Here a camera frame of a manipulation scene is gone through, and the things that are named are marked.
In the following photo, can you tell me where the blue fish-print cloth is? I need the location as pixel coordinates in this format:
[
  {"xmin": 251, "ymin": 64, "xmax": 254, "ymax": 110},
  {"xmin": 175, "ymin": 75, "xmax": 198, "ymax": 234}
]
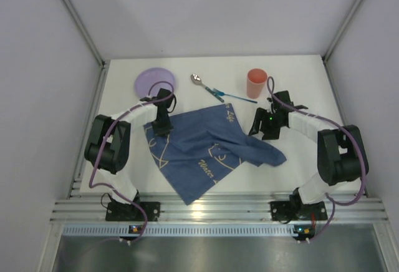
[{"xmin": 144, "ymin": 104, "xmax": 287, "ymax": 205}]

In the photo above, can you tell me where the orange plastic cup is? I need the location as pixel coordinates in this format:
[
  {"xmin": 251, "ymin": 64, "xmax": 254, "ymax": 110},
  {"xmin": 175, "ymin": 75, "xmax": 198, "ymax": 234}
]
[{"xmin": 246, "ymin": 68, "xmax": 268, "ymax": 99}]

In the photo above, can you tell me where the purple plastic plate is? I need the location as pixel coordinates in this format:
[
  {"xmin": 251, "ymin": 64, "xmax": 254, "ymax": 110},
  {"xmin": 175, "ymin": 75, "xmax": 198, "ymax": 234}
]
[{"xmin": 133, "ymin": 67, "xmax": 176, "ymax": 98}]

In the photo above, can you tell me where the blue plastic fork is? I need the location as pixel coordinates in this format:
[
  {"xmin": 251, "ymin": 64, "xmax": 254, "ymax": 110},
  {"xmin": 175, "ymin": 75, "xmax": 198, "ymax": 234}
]
[{"xmin": 213, "ymin": 88, "xmax": 257, "ymax": 104}]

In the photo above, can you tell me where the metal spoon patterned handle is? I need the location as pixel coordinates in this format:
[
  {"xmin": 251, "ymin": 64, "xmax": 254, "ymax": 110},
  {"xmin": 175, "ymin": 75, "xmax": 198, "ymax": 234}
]
[{"xmin": 190, "ymin": 74, "xmax": 224, "ymax": 103}]

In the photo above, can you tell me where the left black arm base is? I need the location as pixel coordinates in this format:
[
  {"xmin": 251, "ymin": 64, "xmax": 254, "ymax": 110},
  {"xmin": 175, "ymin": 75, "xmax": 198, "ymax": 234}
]
[{"xmin": 105, "ymin": 201, "xmax": 161, "ymax": 221}]

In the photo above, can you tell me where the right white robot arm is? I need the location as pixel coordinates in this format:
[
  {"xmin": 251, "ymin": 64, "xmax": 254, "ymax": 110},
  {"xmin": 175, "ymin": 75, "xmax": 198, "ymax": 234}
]
[{"xmin": 249, "ymin": 90, "xmax": 369, "ymax": 206}]

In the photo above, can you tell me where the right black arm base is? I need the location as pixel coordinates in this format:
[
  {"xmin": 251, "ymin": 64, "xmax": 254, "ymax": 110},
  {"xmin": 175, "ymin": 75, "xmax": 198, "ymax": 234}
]
[{"xmin": 270, "ymin": 189, "xmax": 328, "ymax": 224}]

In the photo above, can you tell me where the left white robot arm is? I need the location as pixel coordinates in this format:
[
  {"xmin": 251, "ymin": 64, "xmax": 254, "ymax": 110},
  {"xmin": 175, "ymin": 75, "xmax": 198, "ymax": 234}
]
[{"xmin": 84, "ymin": 88, "xmax": 176, "ymax": 206}]

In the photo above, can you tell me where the perforated cable tray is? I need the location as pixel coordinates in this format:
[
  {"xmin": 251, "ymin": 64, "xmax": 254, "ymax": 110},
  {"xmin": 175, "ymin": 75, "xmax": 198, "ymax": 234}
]
[{"xmin": 62, "ymin": 224, "xmax": 313, "ymax": 238}]

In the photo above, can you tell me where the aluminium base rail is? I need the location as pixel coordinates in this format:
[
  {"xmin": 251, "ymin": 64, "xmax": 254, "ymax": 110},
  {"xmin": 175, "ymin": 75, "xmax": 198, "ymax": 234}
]
[{"xmin": 50, "ymin": 193, "xmax": 388, "ymax": 223}]

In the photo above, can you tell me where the left aluminium frame post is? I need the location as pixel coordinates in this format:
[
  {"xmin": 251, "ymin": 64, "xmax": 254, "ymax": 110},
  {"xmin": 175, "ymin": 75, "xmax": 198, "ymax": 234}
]
[{"xmin": 43, "ymin": 0, "xmax": 107, "ymax": 67}]

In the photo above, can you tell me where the aluminium frame post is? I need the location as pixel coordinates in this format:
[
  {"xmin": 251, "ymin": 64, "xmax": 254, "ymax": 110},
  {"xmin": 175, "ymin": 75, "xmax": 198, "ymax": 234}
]
[
  {"xmin": 321, "ymin": 0, "xmax": 383, "ymax": 64},
  {"xmin": 43, "ymin": 0, "xmax": 107, "ymax": 67}
]

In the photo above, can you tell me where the right aluminium frame post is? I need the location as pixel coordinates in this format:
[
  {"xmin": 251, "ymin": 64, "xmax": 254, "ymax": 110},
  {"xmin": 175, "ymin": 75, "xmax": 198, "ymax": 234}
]
[{"xmin": 321, "ymin": 0, "xmax": 383, "ymax": 64}]

